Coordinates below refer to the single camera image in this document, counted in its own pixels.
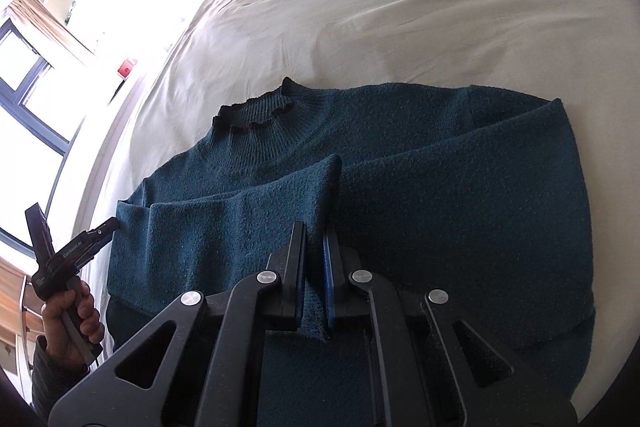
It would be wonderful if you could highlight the wooden furniture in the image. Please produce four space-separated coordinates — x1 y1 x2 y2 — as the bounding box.
0 257 31 358

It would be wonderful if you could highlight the person's left hand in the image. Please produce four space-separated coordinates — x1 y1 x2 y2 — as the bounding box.
40 281 106 367

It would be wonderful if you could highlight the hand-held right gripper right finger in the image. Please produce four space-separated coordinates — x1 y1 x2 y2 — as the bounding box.
321 229 578 427

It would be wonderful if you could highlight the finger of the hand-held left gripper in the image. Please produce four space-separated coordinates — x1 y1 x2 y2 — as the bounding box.
82 217 121 253

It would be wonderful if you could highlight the bed with beige sheet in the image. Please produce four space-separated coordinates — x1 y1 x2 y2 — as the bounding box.
75 0 640 427

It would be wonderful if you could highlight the teal knit sweater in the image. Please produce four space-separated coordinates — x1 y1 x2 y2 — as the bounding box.
102 77 596 427

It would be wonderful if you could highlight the dark framed window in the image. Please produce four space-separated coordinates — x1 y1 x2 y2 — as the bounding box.
0 17 76 258

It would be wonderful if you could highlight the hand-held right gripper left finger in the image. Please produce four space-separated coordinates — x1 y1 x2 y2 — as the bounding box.
47 221 308 427

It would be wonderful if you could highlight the person's left forearm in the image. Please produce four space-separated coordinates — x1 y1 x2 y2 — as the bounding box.
30 337 96 415

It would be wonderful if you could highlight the beige curtain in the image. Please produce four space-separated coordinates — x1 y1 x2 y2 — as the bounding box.
5 0 68 38

